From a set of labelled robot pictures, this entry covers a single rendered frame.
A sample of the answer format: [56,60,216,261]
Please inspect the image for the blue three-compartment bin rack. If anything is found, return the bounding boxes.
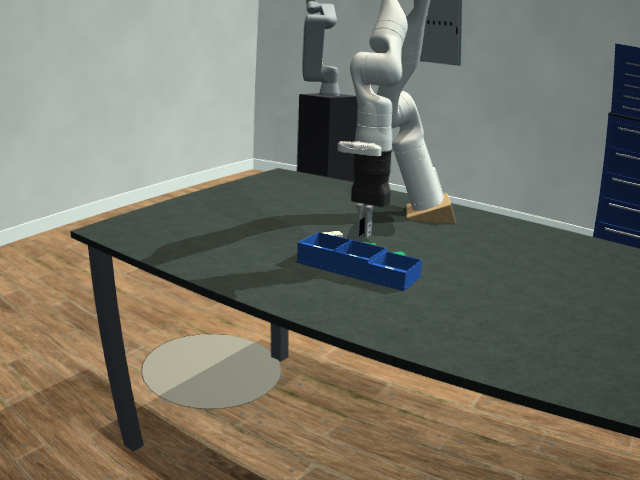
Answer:
[297,232,420,291]

